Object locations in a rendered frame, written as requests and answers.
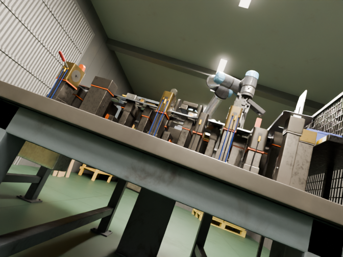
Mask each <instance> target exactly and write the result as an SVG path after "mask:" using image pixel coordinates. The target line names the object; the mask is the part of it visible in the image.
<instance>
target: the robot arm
mask: <svg viewBox="0 0 343 257"><path fill-rule="evenodd" d="M258 77H259V74H258V73H257V72H256V71H253V70H250V71H248V72H247V73H246V75H245V78H244V79H243V80H242V81H240V80H238V79H236V78H233V77H231V76H229V75H227V74H225V73H224V72H220V71H218V72H217V73H216V75H211V76H209V77H208V78H207V79H206V84H207V86H208V87H209V88H210V89H211V90H213V91H214V94H215V95H214V97H213V98H212V100H211V101H210V103H209V104H208V106H207V107H206V109H205V110H204V112H203V113H207V114H209V119H210V120H211V116H212V115H213V113H214V112H215V111H216V109H217V108H218V106H219V105H220V104H221V102H222V101H223V100H225V99H226V98H230V97H231V95H232V93H234V95H236V96H237V97H236V100H238V99H239V100H241V101H242V105H241V108H243V112H242V114H241V118H240V123H239V124H238V126H239V128H240V129H242V128H243V125H244V121H245V119H246V116H247V113H248V111H249V108H250V109H251V110H253V111H254V112H255V113H256V114H257V115H259V116H260V117H262V116H263V115H264V114H265V110H264V109H262V108H261V107H259V106H258V105H257V104H256V103H255V102H253V101H252V98H253V96H254V92H255V89H256V85H257V82H258Z"/></svg>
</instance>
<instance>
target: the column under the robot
mask: <svg viewBox="0 0 343 257"><path fill-rule="evenodd" d="M175 203H176V201H174V200H172V199H169V198H167V197H164V196H162V195H159V194H157V193H155V192H152V191H150V190H147V189H145V188H141V190H140V192H139V194H138V197H137V199H136V202H135V204H134V207H133V209H132V212H131V215H130V217H129V220H128V222H127V225H126V227H125V230H124V232H123V234H122V237H121V239H120V242H119V244H118V247H117V249H116V251H115V252H114V253H116V254H118V255H120V256H122V257H157V254H158V251H159V249H160V246H161V243H162V240H163V237H164V234H165V231H166V229H167V226H168V223H169V220H170V217H171V215H172V212H173V209H174V206H175Z"/></svg>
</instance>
